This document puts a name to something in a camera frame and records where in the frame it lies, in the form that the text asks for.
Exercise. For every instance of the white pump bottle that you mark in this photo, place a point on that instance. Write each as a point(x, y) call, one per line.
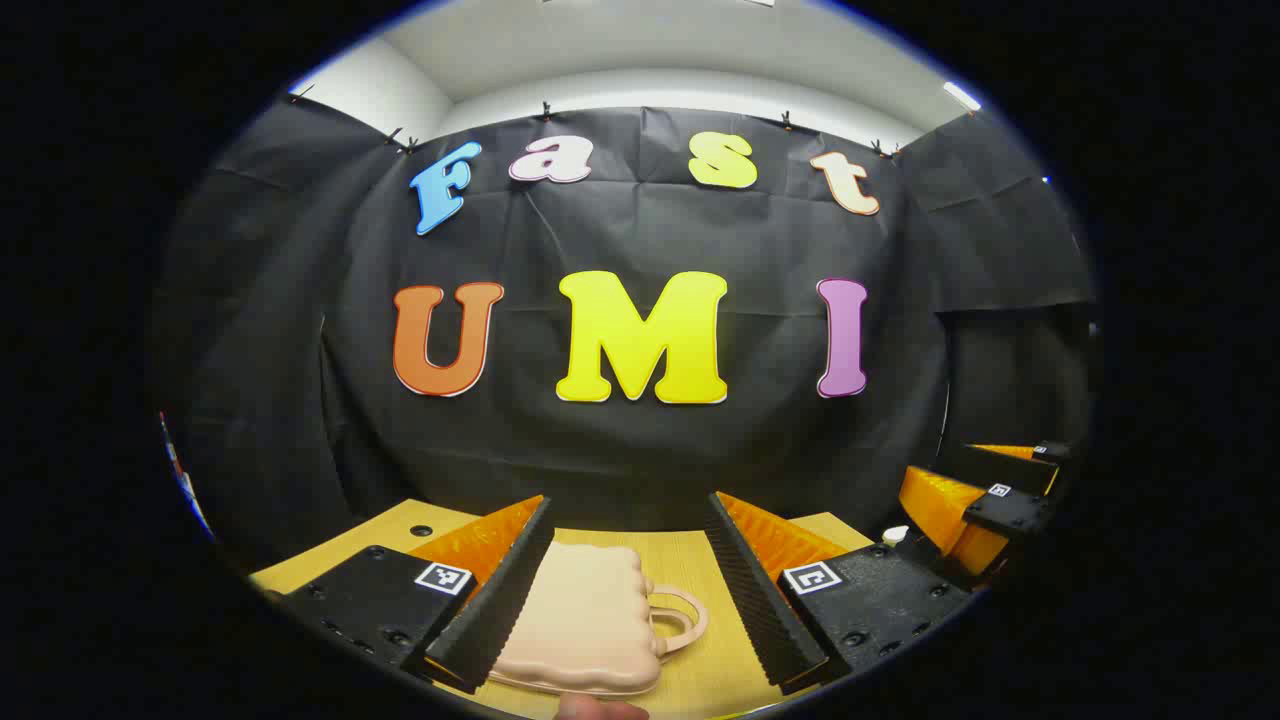
point(895, 535)

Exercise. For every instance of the computer monitor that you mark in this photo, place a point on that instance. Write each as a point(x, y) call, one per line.
point(183, 480)

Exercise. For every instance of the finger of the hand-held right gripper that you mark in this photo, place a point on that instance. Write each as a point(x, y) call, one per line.
point(1000, 468)
point(1010, 510)

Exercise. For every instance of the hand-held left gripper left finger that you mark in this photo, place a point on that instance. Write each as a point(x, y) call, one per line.
point(500, 600)

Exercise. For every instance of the black backdrop cloth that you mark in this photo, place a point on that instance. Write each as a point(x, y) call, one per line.
point(600, 450)

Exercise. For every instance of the ceiling light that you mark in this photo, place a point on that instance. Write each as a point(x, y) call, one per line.
point(962, 96)

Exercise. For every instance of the pink suitcase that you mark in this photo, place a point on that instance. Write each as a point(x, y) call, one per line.
point(580, 620)

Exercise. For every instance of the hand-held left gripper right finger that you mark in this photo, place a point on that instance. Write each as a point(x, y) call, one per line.
point(760, 600)

